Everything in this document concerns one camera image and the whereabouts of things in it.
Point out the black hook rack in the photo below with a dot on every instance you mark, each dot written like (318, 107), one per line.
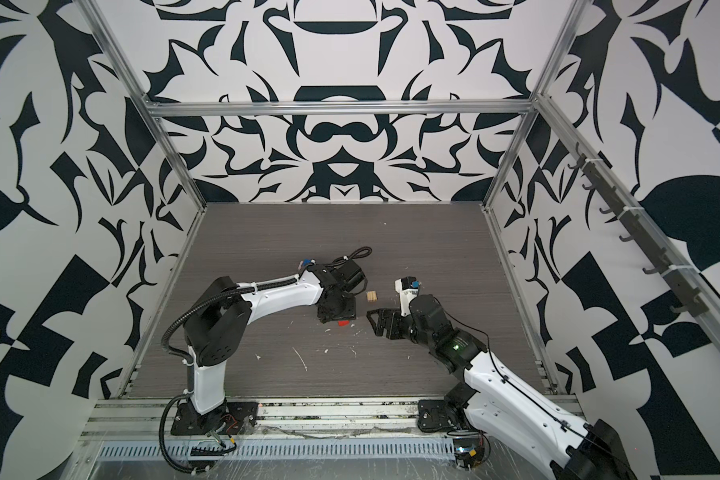
(643, 231)

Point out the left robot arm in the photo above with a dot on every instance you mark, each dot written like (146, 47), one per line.
(211, 330)

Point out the aluminium front rail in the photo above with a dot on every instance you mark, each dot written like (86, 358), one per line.
(286, 429)

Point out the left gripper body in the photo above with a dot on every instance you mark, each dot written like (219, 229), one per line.
(346, 310)

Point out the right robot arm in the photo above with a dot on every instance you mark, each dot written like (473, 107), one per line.
(496, 403)

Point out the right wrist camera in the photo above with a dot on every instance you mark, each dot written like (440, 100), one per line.
(407, 289)

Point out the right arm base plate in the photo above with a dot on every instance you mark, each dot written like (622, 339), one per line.
(440, 416)

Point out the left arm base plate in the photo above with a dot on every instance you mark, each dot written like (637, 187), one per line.
(231, 418)

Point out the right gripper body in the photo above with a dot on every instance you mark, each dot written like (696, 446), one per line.
(402, 328)

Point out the aluminium frame crossbar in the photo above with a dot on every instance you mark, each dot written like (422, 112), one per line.
(352, 107)

